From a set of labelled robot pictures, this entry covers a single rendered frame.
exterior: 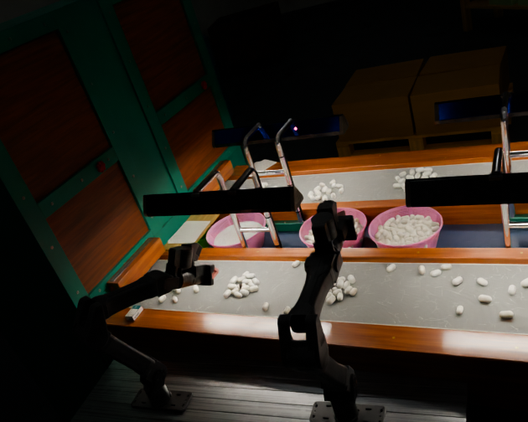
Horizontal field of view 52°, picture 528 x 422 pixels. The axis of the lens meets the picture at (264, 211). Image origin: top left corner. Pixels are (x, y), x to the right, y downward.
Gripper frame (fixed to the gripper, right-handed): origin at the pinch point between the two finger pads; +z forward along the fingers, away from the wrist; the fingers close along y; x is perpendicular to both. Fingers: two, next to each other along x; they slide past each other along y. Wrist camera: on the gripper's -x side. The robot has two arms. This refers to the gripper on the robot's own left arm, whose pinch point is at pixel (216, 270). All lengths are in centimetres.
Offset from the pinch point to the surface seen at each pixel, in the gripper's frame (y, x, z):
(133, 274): 44.0, 2.8, 3.3
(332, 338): -42.7, 18.6, -0.6
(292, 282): -16.5, 6.5, 22.0
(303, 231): -7.9, -9.9, 46.5
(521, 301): -90, 10, 25
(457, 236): -64, -6, 61
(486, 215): -73, -13, 67
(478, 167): -65, -32, 92
